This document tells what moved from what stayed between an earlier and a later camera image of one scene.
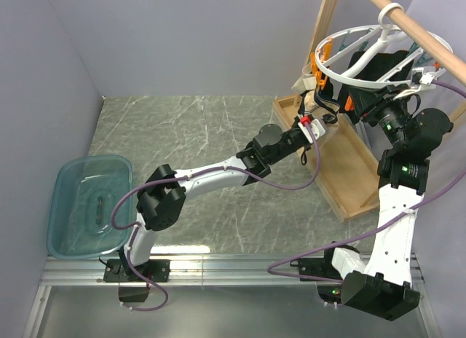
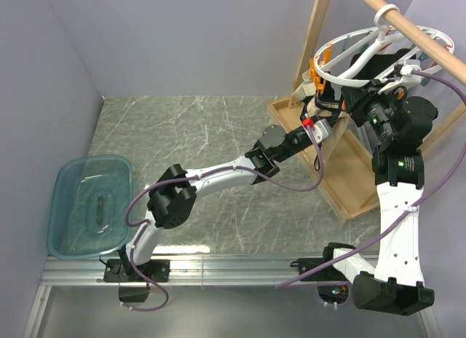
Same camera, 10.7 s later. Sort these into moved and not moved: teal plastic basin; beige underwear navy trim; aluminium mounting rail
Moved: beige underwear navy trim
Not moved: aluminium mounting rail; teal plastic basin
